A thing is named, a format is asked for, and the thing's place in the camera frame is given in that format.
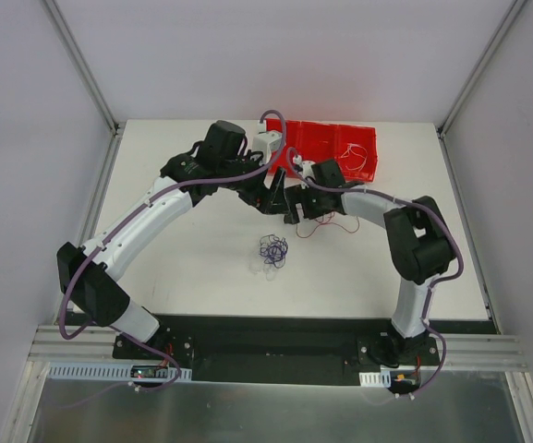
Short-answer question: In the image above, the clear cable on table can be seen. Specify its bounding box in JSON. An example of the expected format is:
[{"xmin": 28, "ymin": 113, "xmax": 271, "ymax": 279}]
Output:
[{"xmin": 246, "ymin": 256, "xmax": 280, "ymax": 282}]

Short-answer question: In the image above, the white cable duct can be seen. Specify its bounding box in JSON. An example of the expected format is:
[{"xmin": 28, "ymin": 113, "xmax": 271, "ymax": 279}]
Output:
[
  {"xmin": 358, "ymin": 370, "xmax": 392, "ymax": 389},
  {"xmin": 48, "ymin": 363, "xmax": 192, "ymax": 384}
]

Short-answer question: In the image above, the left aluminium frame post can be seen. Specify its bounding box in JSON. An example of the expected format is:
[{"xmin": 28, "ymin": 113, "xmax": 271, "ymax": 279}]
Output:
[{"xmin": 40, "ymin": 0, "xmax": 120, "ymax": 135}]

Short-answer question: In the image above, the right white cable duct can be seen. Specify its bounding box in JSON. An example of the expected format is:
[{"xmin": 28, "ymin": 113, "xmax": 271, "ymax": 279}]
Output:
[{"xmin": 358, "ymin": 370, "xmax": 392, "ymax": 389}]

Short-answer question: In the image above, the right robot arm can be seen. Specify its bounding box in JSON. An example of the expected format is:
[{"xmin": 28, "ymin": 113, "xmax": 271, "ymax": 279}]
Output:
[{"xmin": 285, "ymin": 161, "xmax": 464, "ymax": 365}]

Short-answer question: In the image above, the right aluminium frame post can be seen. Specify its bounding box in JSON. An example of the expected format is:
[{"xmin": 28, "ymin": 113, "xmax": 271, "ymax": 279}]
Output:
[{"xmin": 437, "ymin": 0, "xmax": 530, "ymax": 139}]

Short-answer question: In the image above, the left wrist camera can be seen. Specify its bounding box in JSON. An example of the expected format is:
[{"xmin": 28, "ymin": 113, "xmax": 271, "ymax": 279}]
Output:
[{"xmin": 251, "ymin": 122, "xmax": 282, "ymax": 164}]

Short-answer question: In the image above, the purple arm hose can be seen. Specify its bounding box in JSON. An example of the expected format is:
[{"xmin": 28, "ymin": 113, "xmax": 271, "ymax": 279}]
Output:
[
  {"xmin": 286, "ymin": 147, "xmax": 466, "ymax": 407},
  {"xmin": 58, "ymin": 108, "xmax": 288, "ymax": 341}
]

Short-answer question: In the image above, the left white cable duct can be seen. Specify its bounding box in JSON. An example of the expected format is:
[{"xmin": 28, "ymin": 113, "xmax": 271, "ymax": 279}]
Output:
[{"xmin": 48, "ymin": 363, "xmax": 192, "ymax": 384}]

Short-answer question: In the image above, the red three-compartment bin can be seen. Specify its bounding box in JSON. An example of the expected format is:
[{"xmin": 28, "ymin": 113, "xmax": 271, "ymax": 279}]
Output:
[{"xmin": 285, "ymin": 120, "xmax": 378, "ymax": 183}]

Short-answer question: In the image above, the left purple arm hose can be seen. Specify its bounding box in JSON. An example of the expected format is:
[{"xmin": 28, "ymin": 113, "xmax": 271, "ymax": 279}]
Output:
[{"xmin": 58, "ymin": 108, "xmax": 288, "ymax": 341}]

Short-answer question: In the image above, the white cable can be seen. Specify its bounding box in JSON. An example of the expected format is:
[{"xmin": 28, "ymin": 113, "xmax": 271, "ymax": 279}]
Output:
[{"xmin": 342, "ymin": 141, "xmax": 369, "ymax": 173}]

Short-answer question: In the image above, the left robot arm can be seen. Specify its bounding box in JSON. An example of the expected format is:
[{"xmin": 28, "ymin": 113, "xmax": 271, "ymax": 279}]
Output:
[{"xmin": 57, "ymin": 120, "xmax": 288, "ymax": 359}]

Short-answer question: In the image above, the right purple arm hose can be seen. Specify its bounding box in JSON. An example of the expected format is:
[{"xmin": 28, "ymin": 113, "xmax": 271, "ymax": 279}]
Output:
[{"xmin": 286, "ymin": 147, "xmax": 466, "ymax": 407}]

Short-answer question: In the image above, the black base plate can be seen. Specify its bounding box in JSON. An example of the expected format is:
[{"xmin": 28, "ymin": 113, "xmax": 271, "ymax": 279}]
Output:
[{"xmin": 112, "ymin": 315, "xmax": 441, "ymax": 386}]

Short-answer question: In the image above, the purple cable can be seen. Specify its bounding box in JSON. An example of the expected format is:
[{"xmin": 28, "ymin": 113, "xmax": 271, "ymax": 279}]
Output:
[{"xmin": 259, "ymin": 233, "xmax": 290, "ymax": 269}]

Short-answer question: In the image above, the aluminium frame post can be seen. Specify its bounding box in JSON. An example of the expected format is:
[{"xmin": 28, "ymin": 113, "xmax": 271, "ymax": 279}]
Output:
[
  {"xmin": 40, "ymin": 0, "xmax": 120, "ymax": 135},
  {"xmin": 437, "ymin": 0, "xmax": 530, "ymax": 139}
]

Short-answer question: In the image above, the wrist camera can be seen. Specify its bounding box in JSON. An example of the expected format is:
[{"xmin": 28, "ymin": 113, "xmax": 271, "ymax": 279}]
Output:
[
  {"xmin": 251, "ymin": 122, "xmax": 282, "ymax": 164},
  {"xmin": 291, "ymin": 154, "xmax": 315, "ymax": 181}
]

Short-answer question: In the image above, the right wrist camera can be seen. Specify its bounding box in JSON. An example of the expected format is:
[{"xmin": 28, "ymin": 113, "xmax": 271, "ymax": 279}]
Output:
[{"xmin": 291, "ymin": 154, "xmax": 315, "ymax": 181}]

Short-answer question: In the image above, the red cable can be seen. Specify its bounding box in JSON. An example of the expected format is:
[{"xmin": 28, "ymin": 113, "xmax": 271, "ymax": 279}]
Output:
[{"xmin": 293, "ymin": 214, "xmax": 362, "ymax": 240}]

